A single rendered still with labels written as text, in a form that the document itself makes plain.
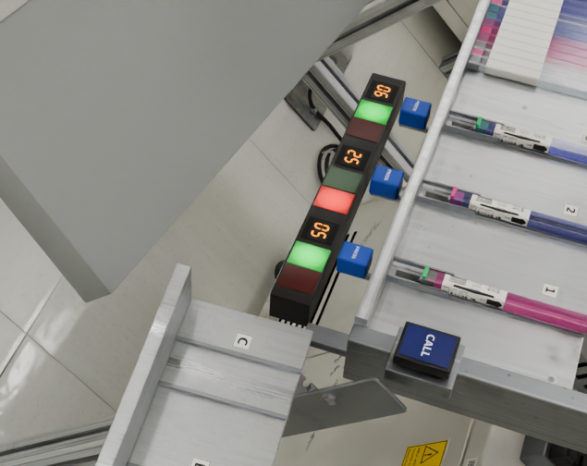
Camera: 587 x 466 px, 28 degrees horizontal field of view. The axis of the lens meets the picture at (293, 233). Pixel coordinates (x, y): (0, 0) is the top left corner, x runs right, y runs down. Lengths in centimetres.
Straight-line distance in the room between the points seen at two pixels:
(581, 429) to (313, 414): 24
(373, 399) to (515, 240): 24
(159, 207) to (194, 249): 85
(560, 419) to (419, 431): 41
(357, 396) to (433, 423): 42
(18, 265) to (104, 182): 68
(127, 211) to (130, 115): 10
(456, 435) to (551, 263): 32
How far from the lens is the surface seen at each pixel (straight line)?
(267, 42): 128
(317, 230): 115
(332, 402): 105
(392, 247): 110
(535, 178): 123
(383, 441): 148
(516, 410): 106
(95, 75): 109
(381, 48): 251
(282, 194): 212
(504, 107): 130
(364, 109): 128
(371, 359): 106
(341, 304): 176
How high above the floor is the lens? 140
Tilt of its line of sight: 41 degrees down
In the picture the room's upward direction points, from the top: 70 degrees clockwise
